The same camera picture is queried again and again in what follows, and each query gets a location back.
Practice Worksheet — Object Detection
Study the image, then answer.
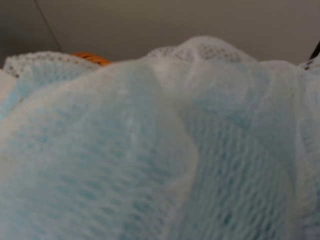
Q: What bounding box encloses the blue mesh bath loofah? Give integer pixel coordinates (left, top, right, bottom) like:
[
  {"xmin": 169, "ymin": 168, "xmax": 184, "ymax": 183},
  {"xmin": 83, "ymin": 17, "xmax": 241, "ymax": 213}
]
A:
[{"xmin": 0, "ymin": 37, "xmax": 320, "ymax": 240}]

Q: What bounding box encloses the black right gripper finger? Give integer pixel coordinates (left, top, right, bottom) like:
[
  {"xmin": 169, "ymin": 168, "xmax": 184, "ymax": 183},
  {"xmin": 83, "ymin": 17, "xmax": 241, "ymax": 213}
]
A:
[{"xmin": 309, "ymin": 41, "xmax": 320, "ymax": 60}]

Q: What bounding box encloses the orange wicker basket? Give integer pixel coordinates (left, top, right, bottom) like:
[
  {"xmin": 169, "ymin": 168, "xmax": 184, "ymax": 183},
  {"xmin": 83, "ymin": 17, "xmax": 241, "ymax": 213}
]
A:
[{"xmin": 73, "ymin": 52, "xmax": 112, "ymax": 66}]

